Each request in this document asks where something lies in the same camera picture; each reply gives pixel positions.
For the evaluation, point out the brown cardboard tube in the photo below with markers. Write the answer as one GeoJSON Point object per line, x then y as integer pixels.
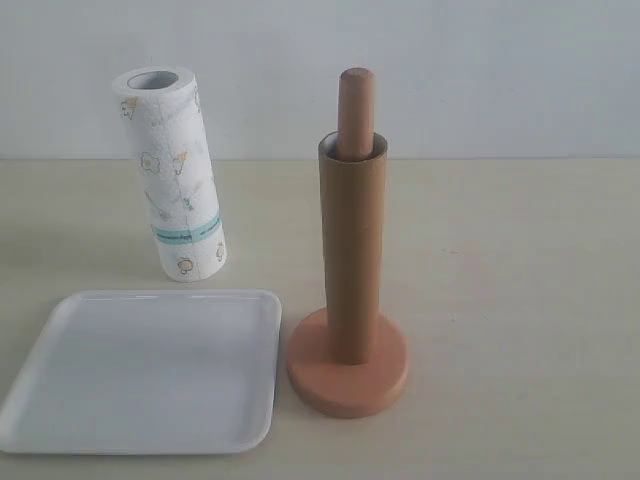
{"type": "Point", "coordinates": [352, 197]}

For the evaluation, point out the printed white paper towel roll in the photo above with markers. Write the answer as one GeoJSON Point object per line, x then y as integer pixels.
{"type": "Point", "coordinates": [161, 113]}

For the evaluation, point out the wooden paper towel holder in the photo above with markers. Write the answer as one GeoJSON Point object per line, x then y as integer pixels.
{"type": "Point", "coordinates": [327, 385]}

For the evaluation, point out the white square tray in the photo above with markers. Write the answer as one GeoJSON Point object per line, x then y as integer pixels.
{"type": "Point", "coordinates": [148, 372]}

